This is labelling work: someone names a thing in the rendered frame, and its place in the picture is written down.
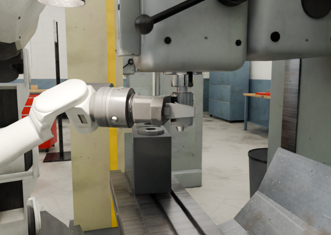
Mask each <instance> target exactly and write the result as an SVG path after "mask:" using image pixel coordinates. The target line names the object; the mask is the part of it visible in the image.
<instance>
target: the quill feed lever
mask: <svg viewBox="0 0 331 235"><path fill-rule="evenodd" d="M202 1H204V0H186V1H184V2H182V3H179V4H177V5H175V6H173V7H171V8H169V9H166V10H164V11H162V12H160V13H158V14H156V15H153V16H151V17H150V16H149V15H146V14H141V15H138V16H137V17H136V19H135V21H134V28H135V30H136V31H137V32H138V33H139V34H149V33H150V32H151V31H152V29H153V27H154V24H155V23H158V22H160V21H162V20H164V19H166V18H168V17H170V16H173V15H175V14H177V13H179V12H181V11H183V10H185V9H187V8H190V7H192V6H194V5H196V4H198V3H200V2H202ZM218 1H219V2H220V3H221V4H223V5H225V6H237V5H239V4H241V3H243V2H245V1H247V0H218Z"/></svg>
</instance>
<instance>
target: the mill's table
mask: <svg viewBox="0 0 331 235"><path fill-rule="evenodd" d="M110 192H111V196H112V201H113V206H114V211H115V216H116V221H117V226H118V231H119V235H224V233H223V232H222V231H221V230H220V229H219V228H218V226H217V225H216V224H215V223H214V222H213V221H212V220H211V218H210V217H209V216H208V215H207V214H206V213H205V211H204V210H203V209H202V208H201V207H200V206H199V204H198V203H197V202H196V201H195V200H194V199H193V198H192V196H191V195H190V194H189V193H188V192H187V191H186V190H185V188H184V187H183V186H182V185H181V184H180V183H179V181H178V180H177V179H176V178H175V177H174V176H173V175H172V174H171V193H156V194H139V195H135V194H134V186H133V172H132V168H131V169H125V172H124V173H122V172H121V170H110Z"/></svg>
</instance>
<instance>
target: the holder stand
mask: <svg viewBox="0 0 331 235"><path fill-rule="evenodd" d="M132 172H133V186H134V194H135V195H139V194H156V193H171V135H170V134H169V133H168V131H167V130H166V129H165V127H164V126H159V125H152V124H150V123H137V125H133V127H132Z"/></svg>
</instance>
